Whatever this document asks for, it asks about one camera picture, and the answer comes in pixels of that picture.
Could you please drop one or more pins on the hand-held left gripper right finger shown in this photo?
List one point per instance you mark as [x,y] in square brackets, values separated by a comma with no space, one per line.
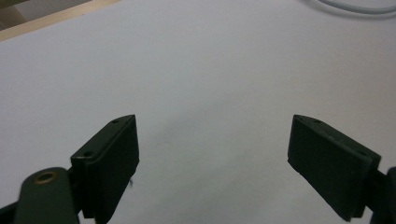
[330,168]

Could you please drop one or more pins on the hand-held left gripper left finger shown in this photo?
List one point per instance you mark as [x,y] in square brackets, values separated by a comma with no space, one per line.
[106,168]

